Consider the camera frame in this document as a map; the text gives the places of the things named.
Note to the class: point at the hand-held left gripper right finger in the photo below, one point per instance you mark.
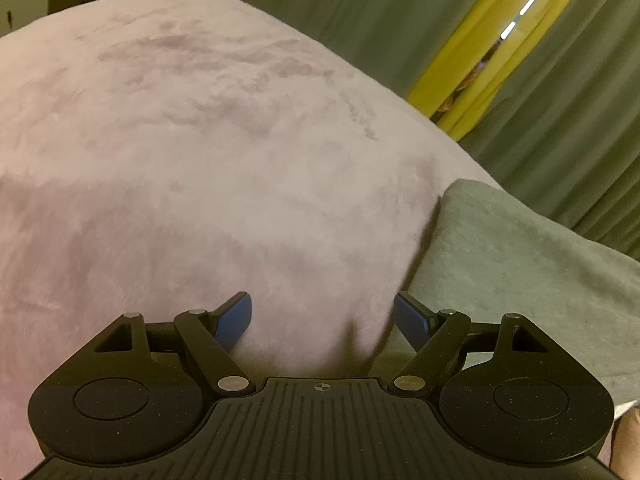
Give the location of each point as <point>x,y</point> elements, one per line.
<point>412,320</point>

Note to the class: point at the yellow curtain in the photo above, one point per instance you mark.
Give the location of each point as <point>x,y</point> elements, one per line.
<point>465,50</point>

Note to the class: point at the pink fleece blanket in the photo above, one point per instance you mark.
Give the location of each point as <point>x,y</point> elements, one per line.
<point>175,160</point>

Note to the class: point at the floral patterned cloth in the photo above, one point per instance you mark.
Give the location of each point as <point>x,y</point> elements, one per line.
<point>472,77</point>

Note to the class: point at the person's leg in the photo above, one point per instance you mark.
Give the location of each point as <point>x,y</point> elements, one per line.
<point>627,445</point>

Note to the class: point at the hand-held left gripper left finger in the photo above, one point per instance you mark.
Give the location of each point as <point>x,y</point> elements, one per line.
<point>234,320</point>

